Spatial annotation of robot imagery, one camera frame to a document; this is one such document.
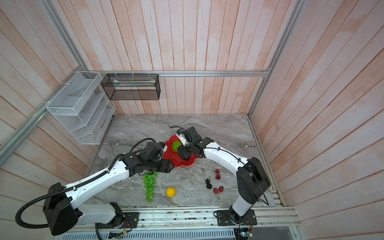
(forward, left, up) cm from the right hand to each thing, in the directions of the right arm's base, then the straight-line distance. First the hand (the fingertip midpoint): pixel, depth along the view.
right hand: (183, 147), depth 87 cm
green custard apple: (+6, +5, -5) cm, 9 cm away
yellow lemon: (-23, +6, -7) cm, 25 cm away
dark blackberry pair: (-19, -15, -11) cm, 26 cm away
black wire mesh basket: (+42, +39, +14) cm, 58 cm away
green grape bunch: (-17, +18, -8) cm, 27 cm away
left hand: (-14, +8, +1) cm, 16 cm away
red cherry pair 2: (-22, -20, -11) cm, 31 cm away
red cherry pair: (-13, -21, -11) cm, 27 cm away
